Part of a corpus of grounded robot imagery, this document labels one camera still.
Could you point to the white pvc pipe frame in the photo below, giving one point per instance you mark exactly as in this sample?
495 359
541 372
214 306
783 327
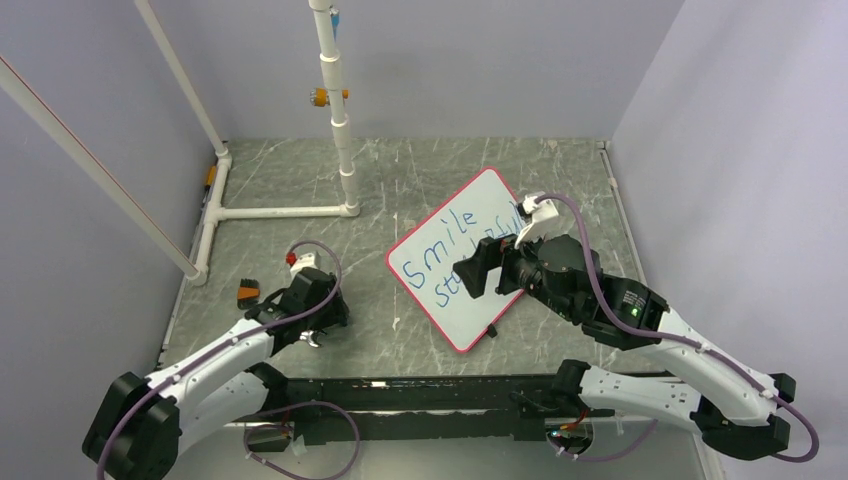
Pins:
196 269

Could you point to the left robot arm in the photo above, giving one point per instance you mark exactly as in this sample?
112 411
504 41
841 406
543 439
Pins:
144 423

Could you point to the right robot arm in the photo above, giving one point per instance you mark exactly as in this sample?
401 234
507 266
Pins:
732 408

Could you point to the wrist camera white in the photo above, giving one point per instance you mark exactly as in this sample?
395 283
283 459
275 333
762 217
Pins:
299 262
539 216

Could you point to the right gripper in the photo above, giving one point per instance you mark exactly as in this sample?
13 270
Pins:
489 254

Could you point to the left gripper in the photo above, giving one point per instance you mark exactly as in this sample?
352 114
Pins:
335 312

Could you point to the black orange hex key set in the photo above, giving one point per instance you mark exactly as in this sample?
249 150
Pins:
248 293

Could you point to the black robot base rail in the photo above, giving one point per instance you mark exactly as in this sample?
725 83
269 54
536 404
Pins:
424 407

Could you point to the pink framed whiteboard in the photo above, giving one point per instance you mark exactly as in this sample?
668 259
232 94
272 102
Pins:
423 259

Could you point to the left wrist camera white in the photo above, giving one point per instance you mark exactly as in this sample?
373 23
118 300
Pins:
299 262

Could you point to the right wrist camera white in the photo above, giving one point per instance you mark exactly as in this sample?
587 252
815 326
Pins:
539 216

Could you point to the silver open-end wrench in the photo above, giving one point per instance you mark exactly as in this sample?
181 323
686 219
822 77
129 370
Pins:
312 339

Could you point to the orange pipe fitting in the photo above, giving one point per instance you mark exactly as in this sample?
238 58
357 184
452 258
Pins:
320 97

